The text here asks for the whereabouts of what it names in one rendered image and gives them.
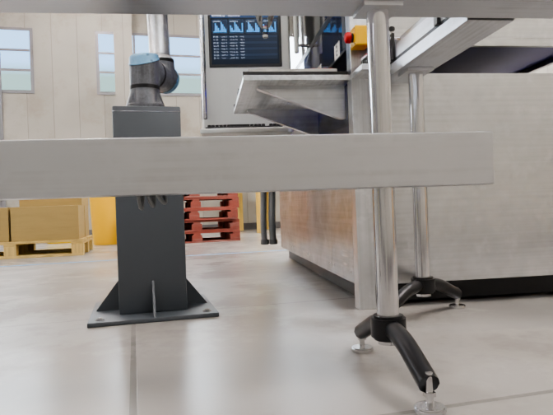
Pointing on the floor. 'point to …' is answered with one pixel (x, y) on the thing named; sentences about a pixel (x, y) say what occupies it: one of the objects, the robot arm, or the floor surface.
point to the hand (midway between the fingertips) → (264, 25)
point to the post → (360, 248)
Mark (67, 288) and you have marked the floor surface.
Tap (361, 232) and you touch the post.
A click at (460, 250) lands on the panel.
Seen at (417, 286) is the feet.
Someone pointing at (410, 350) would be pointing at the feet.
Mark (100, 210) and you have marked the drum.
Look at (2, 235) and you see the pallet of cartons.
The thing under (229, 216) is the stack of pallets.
